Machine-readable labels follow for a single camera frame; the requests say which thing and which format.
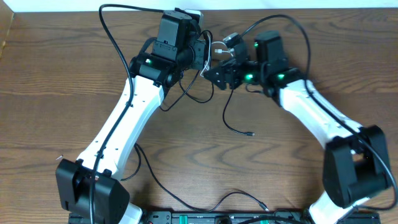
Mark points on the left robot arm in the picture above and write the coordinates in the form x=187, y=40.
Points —
x=90, y=187

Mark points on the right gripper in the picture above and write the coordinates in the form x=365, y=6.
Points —
x=229, y=67

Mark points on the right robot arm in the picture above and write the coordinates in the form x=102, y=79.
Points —
x=356, y=162

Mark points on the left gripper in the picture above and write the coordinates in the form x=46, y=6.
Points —
x=199, y=51

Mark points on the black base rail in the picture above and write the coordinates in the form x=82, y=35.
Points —
x=166, y=217

